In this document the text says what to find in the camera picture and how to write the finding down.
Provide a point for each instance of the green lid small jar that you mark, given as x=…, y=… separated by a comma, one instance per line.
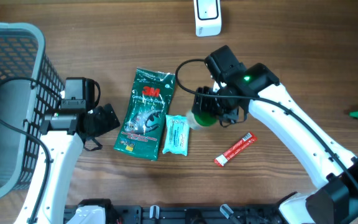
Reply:
x=197, y=121

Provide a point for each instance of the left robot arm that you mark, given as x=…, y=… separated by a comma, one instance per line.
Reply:
x=64, y=132

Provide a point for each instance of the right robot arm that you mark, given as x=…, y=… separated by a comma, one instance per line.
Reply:
x=332, y=169

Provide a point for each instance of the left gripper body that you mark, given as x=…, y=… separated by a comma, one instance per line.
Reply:
x=91, y=134

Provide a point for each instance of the grey plastic shopping basket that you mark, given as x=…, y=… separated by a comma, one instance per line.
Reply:
x=29, y=85

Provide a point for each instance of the light green wipes pack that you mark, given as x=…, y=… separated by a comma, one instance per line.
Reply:
x=177, y=136

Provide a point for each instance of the green 3M glove packet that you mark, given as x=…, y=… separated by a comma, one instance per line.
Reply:
x=143, y=125

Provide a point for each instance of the white barcode scanner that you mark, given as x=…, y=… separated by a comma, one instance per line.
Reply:
x=208, y=17

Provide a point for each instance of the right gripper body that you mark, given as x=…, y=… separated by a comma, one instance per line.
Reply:
x=223, y=111

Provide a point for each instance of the red snack packet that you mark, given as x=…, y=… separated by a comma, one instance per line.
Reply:
x=236, y=149

